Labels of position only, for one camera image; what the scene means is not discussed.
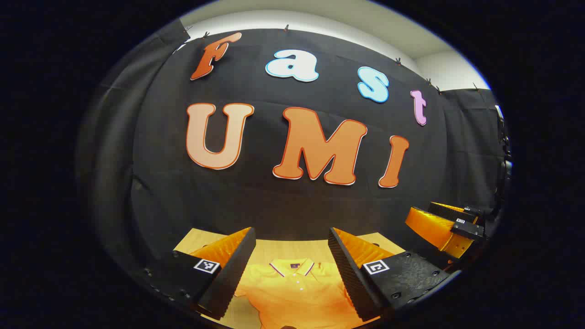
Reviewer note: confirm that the orange T-shirt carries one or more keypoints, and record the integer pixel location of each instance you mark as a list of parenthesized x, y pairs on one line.
[(297, 292)]

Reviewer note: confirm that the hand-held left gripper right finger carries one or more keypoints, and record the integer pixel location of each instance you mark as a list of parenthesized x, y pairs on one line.
[(349, 274)]

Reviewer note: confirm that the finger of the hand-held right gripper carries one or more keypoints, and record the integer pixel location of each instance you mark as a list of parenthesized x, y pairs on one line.
[(429, 226), (450, 211)]

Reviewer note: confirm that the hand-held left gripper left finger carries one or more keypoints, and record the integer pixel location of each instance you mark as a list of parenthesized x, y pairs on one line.
[(235, 269)]

